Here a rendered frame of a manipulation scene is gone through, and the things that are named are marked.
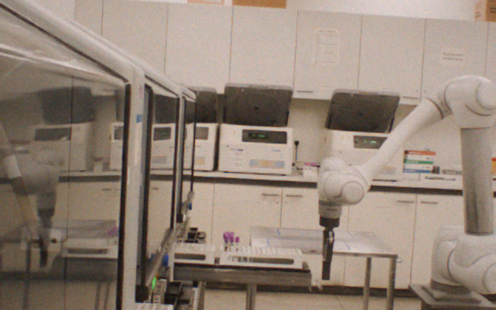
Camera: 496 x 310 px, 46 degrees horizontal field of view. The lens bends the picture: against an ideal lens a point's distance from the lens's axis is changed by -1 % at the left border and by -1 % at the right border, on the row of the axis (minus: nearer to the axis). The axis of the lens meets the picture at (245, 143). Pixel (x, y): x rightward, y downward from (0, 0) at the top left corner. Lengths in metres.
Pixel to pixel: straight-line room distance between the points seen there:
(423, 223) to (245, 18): 2.11
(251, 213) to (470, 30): 2.28
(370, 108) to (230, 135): 1.17
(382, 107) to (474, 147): 2.75
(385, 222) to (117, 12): 2.64
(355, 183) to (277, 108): 2.89
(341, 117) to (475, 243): 2.89
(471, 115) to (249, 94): 2.78
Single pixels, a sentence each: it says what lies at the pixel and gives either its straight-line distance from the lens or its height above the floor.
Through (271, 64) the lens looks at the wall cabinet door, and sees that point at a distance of 4.74.
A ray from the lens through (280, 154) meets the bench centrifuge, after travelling 4.46.
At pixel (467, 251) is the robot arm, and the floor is 0.93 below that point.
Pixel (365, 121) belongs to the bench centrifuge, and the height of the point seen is 1.35.
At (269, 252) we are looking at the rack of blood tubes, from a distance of 2.18.
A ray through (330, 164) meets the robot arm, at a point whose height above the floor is 1.19.
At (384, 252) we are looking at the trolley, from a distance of 2.54.
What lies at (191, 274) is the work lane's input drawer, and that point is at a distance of 2.16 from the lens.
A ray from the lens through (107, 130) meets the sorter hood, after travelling 0.81.
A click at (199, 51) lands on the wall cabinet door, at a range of 4.75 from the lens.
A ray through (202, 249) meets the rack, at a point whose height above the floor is 0.86.
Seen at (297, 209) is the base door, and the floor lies 0.65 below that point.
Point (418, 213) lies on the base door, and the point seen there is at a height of 0.67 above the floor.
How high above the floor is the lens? 1.36
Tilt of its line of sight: 3 degrees down
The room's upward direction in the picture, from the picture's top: 3 degrees clockwise
